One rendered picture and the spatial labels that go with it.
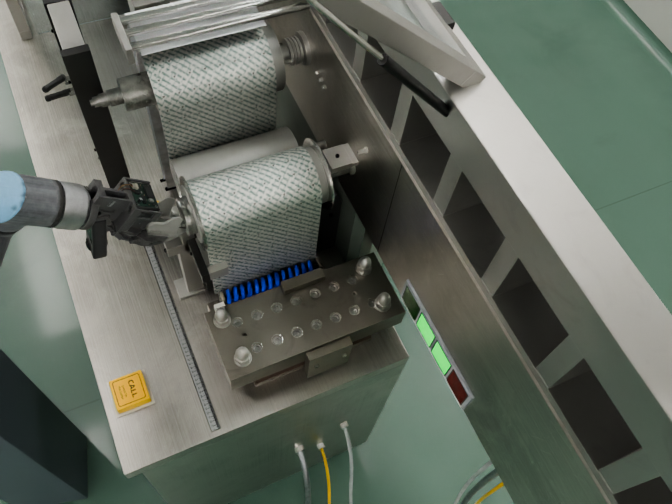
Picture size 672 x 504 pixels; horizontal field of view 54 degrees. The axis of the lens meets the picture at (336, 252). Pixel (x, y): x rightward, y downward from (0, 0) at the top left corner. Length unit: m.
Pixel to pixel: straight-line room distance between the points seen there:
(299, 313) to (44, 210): 0.58
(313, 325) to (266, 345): 0.11
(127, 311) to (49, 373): 1.02
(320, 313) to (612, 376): 0.73
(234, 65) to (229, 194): 0.25
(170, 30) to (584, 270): 0.86
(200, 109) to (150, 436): 0.68
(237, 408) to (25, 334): 1.33
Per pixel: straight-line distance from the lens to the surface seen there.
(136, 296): 1.60
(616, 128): 3.46
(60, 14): 1.38
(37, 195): 1.07
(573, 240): 0.85
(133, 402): 1.48
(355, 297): 1.44
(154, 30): 1.31
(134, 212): 1.12
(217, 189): 1.23
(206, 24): 1.33
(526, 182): 0.87
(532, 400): 1.02
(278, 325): 1.40
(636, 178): 3.31
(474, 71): 0.94
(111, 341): 1.57
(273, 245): 1.35
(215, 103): 1.33
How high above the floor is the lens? 2.31
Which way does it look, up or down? 60 degrees down
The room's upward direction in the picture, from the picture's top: 10 degrees clockwise
